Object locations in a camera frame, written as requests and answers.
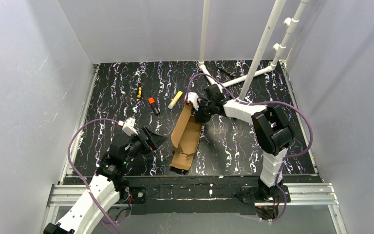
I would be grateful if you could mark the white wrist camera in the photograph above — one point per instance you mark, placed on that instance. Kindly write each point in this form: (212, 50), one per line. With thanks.
(128, 126)
(192, 99)

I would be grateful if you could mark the orange black marker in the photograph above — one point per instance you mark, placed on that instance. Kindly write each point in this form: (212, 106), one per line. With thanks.
(154, 106)

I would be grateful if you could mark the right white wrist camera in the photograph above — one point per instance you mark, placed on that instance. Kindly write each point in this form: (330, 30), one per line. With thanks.
(192, 99)

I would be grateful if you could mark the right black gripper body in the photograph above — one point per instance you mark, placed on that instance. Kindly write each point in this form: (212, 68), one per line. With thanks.
(201, 112)

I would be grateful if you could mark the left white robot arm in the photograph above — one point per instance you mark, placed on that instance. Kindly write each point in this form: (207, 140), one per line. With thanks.
(108, 183)

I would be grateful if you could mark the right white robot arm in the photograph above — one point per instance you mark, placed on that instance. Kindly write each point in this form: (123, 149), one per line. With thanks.
(272, 130)

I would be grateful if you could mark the brown cardboard box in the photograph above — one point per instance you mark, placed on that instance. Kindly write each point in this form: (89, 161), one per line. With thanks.
(185, 139)

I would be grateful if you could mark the yellow white marker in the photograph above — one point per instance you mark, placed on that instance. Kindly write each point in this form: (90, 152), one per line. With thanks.
(175, 99)

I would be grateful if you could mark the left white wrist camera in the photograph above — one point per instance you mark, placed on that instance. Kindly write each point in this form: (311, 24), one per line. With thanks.
(128, 126)

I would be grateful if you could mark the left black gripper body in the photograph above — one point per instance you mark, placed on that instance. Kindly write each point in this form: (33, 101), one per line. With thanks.
(146, 139)

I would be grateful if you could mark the yellow black screwdriver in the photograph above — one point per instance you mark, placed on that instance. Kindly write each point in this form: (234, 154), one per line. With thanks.
(139, 90)

